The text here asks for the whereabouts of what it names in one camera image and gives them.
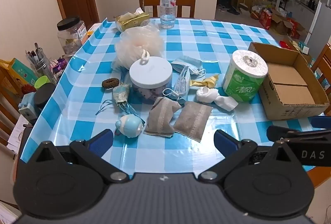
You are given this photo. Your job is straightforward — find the pairs of slippers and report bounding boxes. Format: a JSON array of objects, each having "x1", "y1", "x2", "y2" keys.
[{"x1": 218, "y1": 4, "x2": 241, "y2": 16}]

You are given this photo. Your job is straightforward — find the purple packet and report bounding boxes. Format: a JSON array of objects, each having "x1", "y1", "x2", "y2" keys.
[{"x1": 50, "y1": 57, "x2": 68, "y2": 77}]

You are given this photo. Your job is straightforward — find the light blue round toy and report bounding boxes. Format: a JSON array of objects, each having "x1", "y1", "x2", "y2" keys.
[{"x1": 115, "y1": 113, "x2": 145, "y2": 139}]

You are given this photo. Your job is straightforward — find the blue face mask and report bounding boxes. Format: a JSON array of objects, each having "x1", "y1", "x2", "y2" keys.
[{"x1": 171, "y1": 56, "x2": 207, "y2": 78}]

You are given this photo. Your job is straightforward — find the small black-lidded jar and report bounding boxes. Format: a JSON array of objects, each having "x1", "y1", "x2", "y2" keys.
[{"x1": 34, "y1": 84, "x2": 56, "y2": 114}]

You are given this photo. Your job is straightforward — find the patterned sachet with blue ribbons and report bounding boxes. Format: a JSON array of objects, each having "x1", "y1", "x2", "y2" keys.
[{"x1": 96, "y1": 65, "x2": 146, "y2": 122}]

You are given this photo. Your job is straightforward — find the wooden side chair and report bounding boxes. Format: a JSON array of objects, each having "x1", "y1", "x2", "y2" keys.
[{"x1": 0, "y1": 64, "x2": 22, "y2": 147}]

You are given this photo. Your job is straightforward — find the clear plastic water bottle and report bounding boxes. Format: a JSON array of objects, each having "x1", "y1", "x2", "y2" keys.
[{"x1": 159, "y1": 0, "x2": 178, "y2": 29}]

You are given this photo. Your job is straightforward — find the blue checkered tablecloth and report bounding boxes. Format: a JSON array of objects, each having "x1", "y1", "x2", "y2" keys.
[{"x1": 19, "y1": 17, "x2": 331, "y2": 181}]

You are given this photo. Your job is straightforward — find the white face mask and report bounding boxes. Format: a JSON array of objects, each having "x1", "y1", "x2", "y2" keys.
[{"x1": 162, "y1": 66, "x2": 192, "y2": 101}]

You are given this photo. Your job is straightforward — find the stack of white papers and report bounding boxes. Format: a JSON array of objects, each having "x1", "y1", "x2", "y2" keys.
[{"x1": 6, "y1": 114, "x2": 26, "y2": 155}]

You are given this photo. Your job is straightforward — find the glass jar of pens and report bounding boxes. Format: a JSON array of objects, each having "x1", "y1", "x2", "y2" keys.
[{"x1": 25, "y1": 43, "x2": 58, "y2": 85}]

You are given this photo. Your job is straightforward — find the tall red printed box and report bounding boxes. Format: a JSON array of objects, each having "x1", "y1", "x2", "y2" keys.
[{"x1": 259, "y1": 8, "x2": 272, "y2": 30}]

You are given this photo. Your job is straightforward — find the white refrigerator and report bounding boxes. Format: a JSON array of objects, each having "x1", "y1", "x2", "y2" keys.
[{"x1": 304, "y1": 0, "x2": 323, "y2": 45}]

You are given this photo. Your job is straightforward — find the white-lidded round jar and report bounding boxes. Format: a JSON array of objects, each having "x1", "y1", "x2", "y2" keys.
[{"x1": 129, "y1": 57, "x2": 173, "y2": 106}]

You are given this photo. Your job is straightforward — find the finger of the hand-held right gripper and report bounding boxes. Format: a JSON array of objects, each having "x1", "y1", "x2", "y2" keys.
[
  {"x1": 266, "y1": 125, "x2": 303, "y2": 142},
  {"x1": 309, "y1": 116, "x2": 331, "y2": 129}
]

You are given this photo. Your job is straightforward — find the open cardboard boxes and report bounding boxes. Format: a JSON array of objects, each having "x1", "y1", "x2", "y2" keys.
[{"x1": 269, "y1": 8, "x2": 309, "y2": 39}]

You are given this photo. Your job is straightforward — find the light blue pencil sharpener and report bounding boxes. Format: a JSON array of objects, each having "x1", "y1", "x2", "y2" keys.
[{"x1": 18, "y1": 92, "x2": 39, "y2": 121}]

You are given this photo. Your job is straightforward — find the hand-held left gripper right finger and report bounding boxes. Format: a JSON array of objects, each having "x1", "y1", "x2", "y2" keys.
[{"x1": 198, "y1": 129, "x2": 303, "y2": 184}]

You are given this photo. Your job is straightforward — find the gold tissue pack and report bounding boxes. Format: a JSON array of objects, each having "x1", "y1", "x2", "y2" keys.
[{"x1": 114, "y1": 7, "x2": 150, "y2": 32}]

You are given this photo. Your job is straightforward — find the black-lidded clear plastic jar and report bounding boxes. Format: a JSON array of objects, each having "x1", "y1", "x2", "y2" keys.
[{"x1": 57, "y1": 17, "x2": 87, "y2": 55}]

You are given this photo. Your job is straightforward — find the colourful printed box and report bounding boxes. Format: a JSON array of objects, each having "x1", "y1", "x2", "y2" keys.
[{"x1": 0, "y1": 58, "x2": 35, "y2": 90}]

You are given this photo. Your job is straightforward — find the brown hair scrunchie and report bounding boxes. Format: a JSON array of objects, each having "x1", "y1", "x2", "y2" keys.
[{"x1": 102, "y1": 78, "x2": 120, "y2": 89}]

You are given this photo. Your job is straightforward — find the brown cardboard box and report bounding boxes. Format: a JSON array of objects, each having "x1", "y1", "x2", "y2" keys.
[{"x1": 248, "y1": 42, "x2": 331, "y2": 121}]

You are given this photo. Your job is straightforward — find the cream mesh bath pouf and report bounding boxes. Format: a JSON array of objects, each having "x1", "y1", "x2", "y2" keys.
[{"x1": 114, "y1": 24, "x2": 164, "y2": 69}]

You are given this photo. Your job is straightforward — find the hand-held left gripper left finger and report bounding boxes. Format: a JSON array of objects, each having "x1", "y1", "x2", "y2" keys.
[{"x1": 26, "y1": 129, "x2": 130, "y2": 185}]

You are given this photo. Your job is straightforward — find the grey lace-trimmed sachet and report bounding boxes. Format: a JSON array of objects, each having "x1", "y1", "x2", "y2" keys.
[
  {"x1": 143, "y1": 97, "x2": 182, "y2": 138},
  {"x1": 173, "y1": 101, "x2": 213, "y2": 143}
]

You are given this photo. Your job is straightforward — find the green-wrapped toilet paper roll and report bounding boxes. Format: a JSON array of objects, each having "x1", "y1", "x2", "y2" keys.
[{"x1": 222, "y1": 49, "x2": 269, "y2": 103}]

